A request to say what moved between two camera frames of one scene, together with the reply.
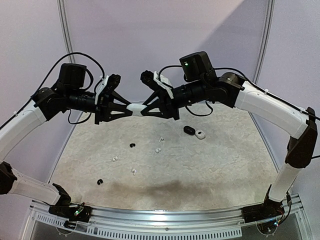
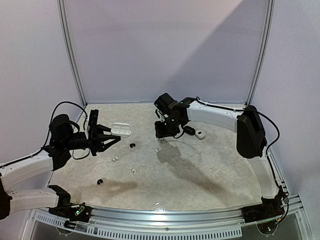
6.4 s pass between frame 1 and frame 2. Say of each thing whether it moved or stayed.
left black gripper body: moved
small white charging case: stayed
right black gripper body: moved
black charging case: stayed
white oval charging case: moved
